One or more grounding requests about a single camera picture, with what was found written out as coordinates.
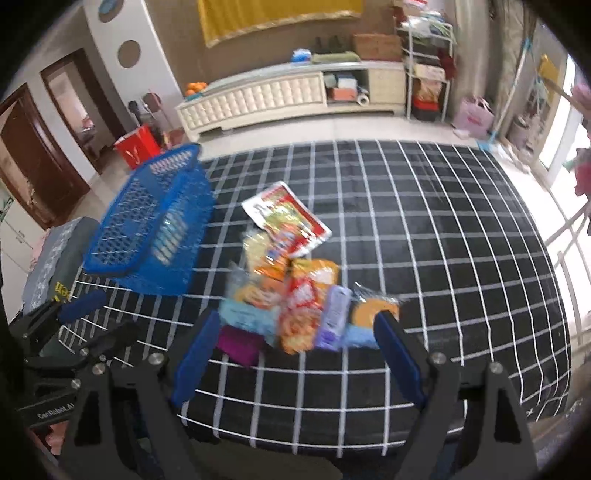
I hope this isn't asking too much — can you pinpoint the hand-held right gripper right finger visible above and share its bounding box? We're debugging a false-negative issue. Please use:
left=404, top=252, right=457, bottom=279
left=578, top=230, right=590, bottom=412
left=373, top=310, right=541, bottom=480

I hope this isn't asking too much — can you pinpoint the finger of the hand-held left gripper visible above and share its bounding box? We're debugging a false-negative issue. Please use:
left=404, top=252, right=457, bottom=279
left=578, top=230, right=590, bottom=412
left=23, top=290, right=108, bottom=334
left=34, top=320, right=142, bottom=376

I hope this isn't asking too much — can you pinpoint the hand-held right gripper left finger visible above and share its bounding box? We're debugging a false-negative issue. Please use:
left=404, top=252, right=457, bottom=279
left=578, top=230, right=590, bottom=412
left=58, top=308, right=222, bottom=480

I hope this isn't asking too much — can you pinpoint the magenta snack packet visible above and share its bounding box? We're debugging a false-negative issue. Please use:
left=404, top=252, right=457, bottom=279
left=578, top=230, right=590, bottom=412
left=216, top=325, right=267, bottom=368

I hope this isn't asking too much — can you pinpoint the light blue snack packet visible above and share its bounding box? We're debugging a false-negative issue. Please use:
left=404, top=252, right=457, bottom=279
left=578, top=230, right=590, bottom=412
left=342, top=323, right=385, bottom=350
left=217, top=298, right=283, bottom=336

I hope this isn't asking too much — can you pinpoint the bread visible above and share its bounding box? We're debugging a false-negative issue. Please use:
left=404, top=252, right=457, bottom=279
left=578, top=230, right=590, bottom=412
left=350, top=282, right=408, bottom=329

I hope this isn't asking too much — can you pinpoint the purple snack packet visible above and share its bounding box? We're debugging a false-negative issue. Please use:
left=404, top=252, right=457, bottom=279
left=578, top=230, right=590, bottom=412
left=314, top=285, right=354, bottom=350

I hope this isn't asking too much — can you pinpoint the orange cookie packet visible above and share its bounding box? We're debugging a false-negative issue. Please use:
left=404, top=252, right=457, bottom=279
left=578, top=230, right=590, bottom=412
left=231, top=281, right=279, bottom=311

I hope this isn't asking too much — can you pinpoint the blue plastic basket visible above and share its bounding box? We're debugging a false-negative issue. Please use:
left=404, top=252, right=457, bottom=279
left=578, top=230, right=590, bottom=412
left=82, top=142, right=217, bottom=296

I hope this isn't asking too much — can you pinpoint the red and orange snack packet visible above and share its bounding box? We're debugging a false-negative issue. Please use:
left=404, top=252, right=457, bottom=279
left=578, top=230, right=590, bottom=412
left=276, top=277, right=325, bottom=356

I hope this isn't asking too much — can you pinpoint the yellow and white snack packet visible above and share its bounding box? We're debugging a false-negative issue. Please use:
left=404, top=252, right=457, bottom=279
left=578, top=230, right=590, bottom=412
left=291, top=258, right=341, bottom=297

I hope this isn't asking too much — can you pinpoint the pale yellow snack packet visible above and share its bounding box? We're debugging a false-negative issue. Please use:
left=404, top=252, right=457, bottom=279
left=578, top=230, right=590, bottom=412
left=242, top=231, right=274, bottom=274

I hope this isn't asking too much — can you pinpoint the orange printed snack packet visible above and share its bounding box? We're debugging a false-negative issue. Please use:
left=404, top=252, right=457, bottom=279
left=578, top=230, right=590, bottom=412
left=259, top=230, right=297, bottom=283

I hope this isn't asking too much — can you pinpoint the red and white snack pouch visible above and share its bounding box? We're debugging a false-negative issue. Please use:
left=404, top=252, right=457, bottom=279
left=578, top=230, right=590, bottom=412
left=241, top=181, right=332, bottom=258

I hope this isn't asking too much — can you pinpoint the black checked tablecloth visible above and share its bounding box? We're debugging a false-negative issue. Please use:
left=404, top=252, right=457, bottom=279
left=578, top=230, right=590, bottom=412
left=59, top=138, right=574, bottom=459

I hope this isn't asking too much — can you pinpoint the dark wooden door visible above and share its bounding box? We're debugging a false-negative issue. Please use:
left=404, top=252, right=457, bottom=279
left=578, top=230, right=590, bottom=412
left=0, top=85, right=91, bottom=230

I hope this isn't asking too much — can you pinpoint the red paper bag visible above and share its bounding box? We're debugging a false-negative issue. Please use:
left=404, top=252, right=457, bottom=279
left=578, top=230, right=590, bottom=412
left=113, top=124, right=163, bottom=171

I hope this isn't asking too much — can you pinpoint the blue mop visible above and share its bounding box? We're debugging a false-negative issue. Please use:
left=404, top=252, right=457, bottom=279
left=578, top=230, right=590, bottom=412
left=475, top=39, right=532, bottom=153

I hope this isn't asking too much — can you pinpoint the pink gift bag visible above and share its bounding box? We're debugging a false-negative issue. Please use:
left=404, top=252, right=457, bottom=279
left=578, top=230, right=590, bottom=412
left=452, top=95, right=495, bottom=140

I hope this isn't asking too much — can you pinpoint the white tufted cabinet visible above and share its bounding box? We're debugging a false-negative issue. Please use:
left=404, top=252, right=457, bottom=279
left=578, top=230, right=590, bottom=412
left=174, top=61, right=408, bottom=142

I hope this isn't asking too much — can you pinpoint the pink cloth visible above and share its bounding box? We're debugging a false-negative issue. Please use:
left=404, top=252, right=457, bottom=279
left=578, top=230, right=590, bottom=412
left=563, top=83, right=591, bottom=199

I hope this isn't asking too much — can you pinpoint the white metal shelf rack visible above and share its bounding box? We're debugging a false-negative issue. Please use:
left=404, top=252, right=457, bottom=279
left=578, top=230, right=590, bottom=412
left=394, top=9, right=459, bottom=123

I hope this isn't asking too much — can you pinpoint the green folded cloth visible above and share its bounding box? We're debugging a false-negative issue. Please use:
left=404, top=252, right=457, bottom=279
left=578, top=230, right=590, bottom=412
left=310, top=52, right=361, bottom=65

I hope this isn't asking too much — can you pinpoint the brown wicker box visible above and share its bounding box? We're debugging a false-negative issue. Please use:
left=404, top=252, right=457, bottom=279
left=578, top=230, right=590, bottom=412
left=353, top=33, right=403, bottom=61

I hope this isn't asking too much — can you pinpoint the yellow board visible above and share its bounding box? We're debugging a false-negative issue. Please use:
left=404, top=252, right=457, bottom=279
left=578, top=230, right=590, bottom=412
left=538, top=54, right=563, bottom=89

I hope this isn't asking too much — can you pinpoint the round wall plate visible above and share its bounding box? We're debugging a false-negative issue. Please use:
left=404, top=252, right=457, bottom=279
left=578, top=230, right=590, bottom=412
left=98, top=0, right=125, bottom=23

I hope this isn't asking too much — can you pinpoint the yellow wall cloth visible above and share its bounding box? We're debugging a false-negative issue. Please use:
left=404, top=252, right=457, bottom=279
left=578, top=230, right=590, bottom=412
left=196, top=0, right=365, bottom=49

